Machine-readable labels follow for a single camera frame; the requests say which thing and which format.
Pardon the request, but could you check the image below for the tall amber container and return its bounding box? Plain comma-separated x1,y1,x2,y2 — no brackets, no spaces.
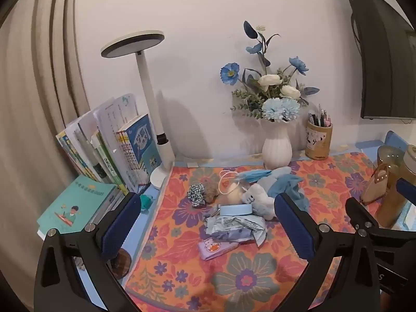
383,145,416,229

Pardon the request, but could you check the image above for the dark round coaster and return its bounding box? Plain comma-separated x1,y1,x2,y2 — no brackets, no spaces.
109,249,132,280

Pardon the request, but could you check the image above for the white desk lamp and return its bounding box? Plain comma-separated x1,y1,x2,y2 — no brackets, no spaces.
101,31,176,190

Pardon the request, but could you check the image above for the black monitor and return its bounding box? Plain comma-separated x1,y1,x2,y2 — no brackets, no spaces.
338,0,416,120

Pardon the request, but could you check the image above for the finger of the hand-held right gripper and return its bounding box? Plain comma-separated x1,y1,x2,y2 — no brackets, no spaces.
345,197,381,235
396,177,416,206

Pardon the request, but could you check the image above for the row of upright books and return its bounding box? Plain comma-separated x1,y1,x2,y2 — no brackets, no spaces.
56,94,163,196

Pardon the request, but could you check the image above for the light blue plush toy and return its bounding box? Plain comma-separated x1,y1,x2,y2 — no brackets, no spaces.
240,166,310,219

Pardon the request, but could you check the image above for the white ribbed vase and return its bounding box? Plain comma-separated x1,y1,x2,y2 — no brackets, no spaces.
262,120,293,170

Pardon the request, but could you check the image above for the brown fuzzy pompom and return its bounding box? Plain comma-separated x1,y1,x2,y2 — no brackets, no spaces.
203,182,220,203

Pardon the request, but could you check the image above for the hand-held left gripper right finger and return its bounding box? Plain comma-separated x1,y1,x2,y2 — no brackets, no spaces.
274,192,381,312

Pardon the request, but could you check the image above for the blue face mask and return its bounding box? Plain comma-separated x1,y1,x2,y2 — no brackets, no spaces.
234,169,273,184

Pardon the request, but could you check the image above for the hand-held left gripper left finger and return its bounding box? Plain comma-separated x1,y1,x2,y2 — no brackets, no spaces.
33,192,142,312

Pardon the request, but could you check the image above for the floral tablecloth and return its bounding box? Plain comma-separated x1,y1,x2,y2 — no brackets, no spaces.
125,151,407,312

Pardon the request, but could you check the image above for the blue and white flower bouquet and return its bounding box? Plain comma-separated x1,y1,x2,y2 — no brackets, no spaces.
220,20,321,123

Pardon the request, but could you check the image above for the black and white scrunchie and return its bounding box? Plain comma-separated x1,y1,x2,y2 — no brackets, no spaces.
187,183,207,208

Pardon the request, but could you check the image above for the golden pen holder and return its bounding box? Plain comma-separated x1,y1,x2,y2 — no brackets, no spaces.
305,120,333,161

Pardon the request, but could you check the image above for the bunch of pens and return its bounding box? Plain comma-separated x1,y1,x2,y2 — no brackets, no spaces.
309,103,333,128

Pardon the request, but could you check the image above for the teal cartoon cover book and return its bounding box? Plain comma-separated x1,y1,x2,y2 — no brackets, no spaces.
36,175,118,235

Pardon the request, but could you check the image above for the purple tissue packet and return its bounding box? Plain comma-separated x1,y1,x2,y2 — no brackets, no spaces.
198,237,240,261

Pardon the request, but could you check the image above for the blue chair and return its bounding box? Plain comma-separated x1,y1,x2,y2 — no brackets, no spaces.
385,131,411,152

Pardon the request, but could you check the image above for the blue wet wipes packet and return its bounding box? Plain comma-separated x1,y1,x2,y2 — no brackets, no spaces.
204,214,268,248

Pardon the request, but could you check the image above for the beige curtain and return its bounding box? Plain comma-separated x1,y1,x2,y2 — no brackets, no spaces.
0,0,92,222

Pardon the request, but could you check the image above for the light blue bowl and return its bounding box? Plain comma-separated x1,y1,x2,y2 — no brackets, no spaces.
217,203,253,218

